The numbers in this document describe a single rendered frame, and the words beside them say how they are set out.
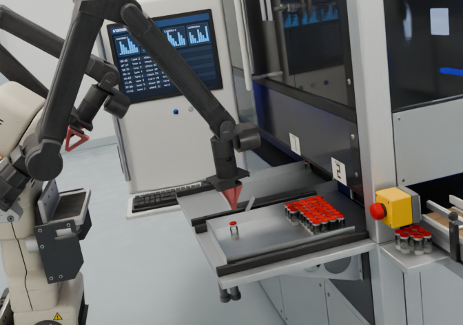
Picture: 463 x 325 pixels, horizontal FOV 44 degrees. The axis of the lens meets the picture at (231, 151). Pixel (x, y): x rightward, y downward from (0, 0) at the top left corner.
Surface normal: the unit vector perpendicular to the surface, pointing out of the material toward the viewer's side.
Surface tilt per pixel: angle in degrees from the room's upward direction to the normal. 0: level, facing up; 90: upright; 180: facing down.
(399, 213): 90
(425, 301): 90
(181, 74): 105
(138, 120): 90
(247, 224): 0
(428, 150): 90
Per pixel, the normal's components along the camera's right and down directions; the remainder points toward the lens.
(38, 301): 0.15, 0.25
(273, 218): -0.14, -0.95
